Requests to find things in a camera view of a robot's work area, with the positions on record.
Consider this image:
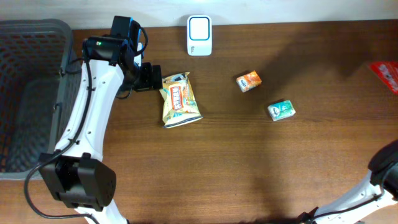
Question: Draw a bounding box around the cream wet wipes pack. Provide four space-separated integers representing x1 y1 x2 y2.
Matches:
159 72 203 129

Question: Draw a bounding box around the orange tissue pack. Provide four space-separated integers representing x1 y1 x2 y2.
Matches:
236 70 262 93

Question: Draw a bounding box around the teal tissue pack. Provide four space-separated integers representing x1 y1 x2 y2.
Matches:
267 100 296 121

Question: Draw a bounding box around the red snack bag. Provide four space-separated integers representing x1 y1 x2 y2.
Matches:
369 61 398 95

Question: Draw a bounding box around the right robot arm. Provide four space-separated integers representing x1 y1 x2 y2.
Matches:
295 140 397 224

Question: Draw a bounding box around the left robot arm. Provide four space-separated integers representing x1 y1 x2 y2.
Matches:
24 16 162 223

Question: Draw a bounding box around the white barcode scanner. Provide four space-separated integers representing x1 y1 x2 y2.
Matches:
187 15 213 57

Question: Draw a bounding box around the grey plastic mesh basket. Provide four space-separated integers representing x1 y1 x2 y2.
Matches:
1 19 81 180

